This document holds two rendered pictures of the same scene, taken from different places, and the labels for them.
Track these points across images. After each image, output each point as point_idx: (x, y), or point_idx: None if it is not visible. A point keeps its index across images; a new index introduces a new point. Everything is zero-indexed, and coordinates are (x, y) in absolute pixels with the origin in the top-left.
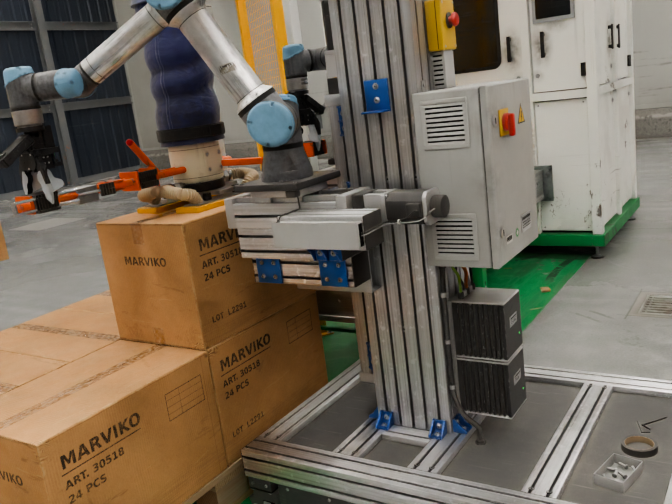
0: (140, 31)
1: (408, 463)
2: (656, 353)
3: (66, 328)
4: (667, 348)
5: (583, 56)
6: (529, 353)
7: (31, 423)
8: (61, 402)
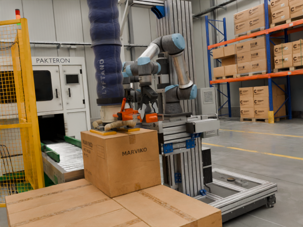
0: (154, 54)
1: (211, 202)
2: (162, 178)
3: (60, 210)
4: (162, 176)
5: (83, 97)
6: None
7: (195, 211)
8: (178, 207)
